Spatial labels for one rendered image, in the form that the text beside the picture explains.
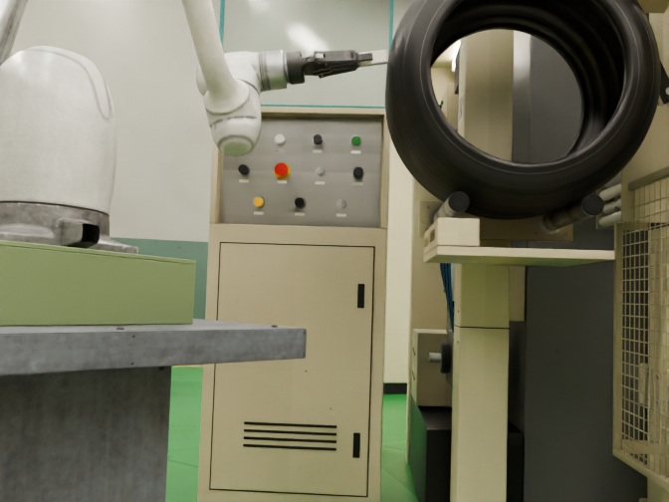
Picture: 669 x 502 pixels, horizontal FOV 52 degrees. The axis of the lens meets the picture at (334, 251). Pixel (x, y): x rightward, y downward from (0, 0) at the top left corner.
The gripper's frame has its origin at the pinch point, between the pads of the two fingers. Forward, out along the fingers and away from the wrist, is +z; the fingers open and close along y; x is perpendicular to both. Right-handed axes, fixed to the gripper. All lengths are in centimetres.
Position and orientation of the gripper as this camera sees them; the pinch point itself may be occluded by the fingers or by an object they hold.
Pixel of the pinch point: (372, 58)
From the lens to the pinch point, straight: 165.8
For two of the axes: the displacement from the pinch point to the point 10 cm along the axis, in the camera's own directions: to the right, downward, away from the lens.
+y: 0.5, 0.6, 10.0
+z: 9.9, -1.1, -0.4
